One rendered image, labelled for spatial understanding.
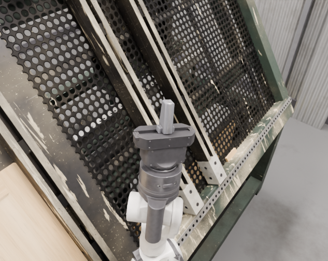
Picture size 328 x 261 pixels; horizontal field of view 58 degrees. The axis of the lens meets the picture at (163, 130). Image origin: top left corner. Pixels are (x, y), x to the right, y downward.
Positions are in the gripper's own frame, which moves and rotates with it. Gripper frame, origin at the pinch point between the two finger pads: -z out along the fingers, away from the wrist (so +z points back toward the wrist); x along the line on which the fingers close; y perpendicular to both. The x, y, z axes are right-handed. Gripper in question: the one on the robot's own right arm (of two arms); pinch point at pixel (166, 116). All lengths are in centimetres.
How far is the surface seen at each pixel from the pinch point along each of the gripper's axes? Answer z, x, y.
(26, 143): 19.6, 27.2, 28.4
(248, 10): -11, -83, 99
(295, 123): 95, -208, 158
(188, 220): 62, -27, 31
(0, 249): 44, 36, 17
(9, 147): 19.8, 31.4, 27.6
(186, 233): 65, -25, 27
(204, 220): 66, -36, 32
